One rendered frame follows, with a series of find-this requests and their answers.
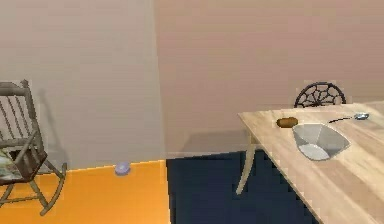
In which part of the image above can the small lilac round object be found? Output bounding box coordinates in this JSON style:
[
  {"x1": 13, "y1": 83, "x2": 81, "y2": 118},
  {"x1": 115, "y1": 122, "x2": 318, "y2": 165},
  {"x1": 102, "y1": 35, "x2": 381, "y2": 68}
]
[{"x1": 114, "y1": 161, "x2": 131, "y2": 177}]

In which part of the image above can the brown potato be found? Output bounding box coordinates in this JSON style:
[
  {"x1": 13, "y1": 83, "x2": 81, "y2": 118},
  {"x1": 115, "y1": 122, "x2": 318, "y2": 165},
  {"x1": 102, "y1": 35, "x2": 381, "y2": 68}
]
[{"x1": 276, "y1": 116, "x2": 299, "y2": 129}]

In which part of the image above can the grey angular bowl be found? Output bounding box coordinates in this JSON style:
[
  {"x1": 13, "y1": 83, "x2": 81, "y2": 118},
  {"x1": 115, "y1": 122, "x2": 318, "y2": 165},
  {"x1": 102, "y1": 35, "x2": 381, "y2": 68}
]
[{"x1": 292, "y1": 122, "x2": 351, "y2": 162}]

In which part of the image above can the light wooden dining table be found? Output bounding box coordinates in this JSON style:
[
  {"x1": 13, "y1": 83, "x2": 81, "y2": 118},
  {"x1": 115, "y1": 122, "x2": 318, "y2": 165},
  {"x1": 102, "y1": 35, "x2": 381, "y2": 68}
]
[{"x1": 235, "y1": 100, "x2": 384, "y2": 224}]

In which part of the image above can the brown wooden rocking chair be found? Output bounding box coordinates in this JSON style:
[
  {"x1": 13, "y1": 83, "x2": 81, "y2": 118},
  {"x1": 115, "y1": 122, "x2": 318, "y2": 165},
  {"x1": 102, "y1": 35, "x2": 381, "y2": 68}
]
[{"x1": 0, "y1": 79, "x2": 68, "y2": 217}]

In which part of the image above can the patterned chair cushion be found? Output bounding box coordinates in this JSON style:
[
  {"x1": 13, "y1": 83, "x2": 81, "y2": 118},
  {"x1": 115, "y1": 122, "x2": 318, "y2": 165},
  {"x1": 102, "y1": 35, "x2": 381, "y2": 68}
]
[{"x1": 0, "y1": 148, "x2": 24, "y2": 182}]

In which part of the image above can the black wire-back chair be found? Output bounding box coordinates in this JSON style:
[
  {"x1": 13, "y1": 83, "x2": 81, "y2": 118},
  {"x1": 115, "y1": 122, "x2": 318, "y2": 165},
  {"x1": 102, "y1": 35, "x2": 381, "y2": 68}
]
[{"x1": 293, "y1": 81, "x2": 347, "y2": 109}]

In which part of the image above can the silver spoon with black handle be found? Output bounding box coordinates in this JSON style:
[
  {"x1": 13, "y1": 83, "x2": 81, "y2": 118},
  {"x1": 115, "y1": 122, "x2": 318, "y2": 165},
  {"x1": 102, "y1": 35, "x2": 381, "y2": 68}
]
[{"x1": 328, "y1": 112, "x2": 371, "y2": 124}]

